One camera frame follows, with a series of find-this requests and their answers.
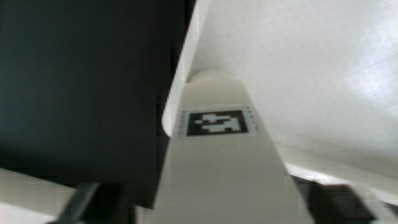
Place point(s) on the white desk top tray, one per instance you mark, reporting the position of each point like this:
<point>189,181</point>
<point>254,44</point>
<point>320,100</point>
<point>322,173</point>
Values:
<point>309,50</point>

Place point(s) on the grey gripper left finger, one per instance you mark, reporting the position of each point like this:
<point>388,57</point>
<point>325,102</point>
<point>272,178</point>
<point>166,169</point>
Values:
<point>75,208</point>

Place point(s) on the white desk leg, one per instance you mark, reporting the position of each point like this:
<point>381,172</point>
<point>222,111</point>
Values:
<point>226,185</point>

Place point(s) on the white front fence bar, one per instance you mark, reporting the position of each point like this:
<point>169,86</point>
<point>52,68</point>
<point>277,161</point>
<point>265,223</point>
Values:
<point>32,199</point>

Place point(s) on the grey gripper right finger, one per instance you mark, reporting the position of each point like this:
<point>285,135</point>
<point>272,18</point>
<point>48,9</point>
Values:
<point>381,210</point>

